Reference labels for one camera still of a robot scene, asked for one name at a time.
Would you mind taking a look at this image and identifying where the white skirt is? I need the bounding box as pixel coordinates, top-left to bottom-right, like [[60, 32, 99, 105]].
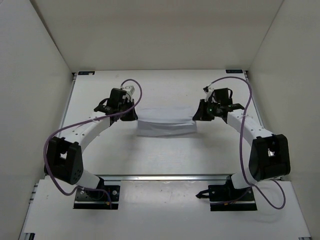
[[136, 106, 197, 137]]

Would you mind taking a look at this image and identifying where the corner label sticker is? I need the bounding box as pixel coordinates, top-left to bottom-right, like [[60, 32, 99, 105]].
[[225, 69, 243, 74], [77, 71, 95, 76]]

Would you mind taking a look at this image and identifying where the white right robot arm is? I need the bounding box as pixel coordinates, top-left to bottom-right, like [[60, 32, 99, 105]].
[[192, 86, 291, 200]]

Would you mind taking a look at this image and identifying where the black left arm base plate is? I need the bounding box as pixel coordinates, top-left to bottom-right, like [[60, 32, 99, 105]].
[[73, 185, 121, 210]]

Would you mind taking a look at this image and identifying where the front aluminium rail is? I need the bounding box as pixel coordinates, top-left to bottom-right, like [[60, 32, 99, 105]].
[[100, 174, 228, 182]]

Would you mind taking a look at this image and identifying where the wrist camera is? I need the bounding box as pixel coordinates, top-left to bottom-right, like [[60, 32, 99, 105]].
[[203, 85, 214, 102], [120, 85, 135, 102]]

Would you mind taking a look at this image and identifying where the right corner label sticker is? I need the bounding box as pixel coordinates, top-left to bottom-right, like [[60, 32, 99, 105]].
[[225, 69, 243, 74]]

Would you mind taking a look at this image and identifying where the left corner label sticker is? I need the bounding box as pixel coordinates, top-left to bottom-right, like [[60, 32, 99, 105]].
[[77, 71, 95, 76]]

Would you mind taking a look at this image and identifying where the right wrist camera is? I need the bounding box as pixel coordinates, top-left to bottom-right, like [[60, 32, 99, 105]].
[[203, 85, 214, 102]]

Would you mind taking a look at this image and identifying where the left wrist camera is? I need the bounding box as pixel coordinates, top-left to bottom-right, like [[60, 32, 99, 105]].
[[120, 85, 135, 102]]

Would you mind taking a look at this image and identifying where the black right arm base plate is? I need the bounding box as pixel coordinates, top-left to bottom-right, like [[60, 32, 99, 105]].
[[195, 184, 258, 212]]

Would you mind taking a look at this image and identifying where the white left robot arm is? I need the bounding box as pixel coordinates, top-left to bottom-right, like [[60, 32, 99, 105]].
[[46, 85, 138, 199]]

